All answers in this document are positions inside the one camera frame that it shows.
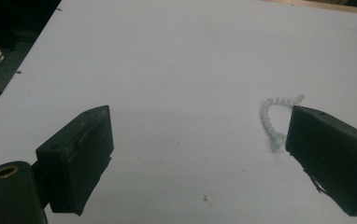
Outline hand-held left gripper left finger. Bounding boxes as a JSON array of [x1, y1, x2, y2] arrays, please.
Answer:
[[35, 105, 115, 217]]

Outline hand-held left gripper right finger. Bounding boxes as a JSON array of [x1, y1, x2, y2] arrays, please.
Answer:
[[285, 105, 357, 217]]

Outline white bead bracelet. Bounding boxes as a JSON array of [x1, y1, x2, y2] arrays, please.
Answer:
[[259, 93, 306, 152]]

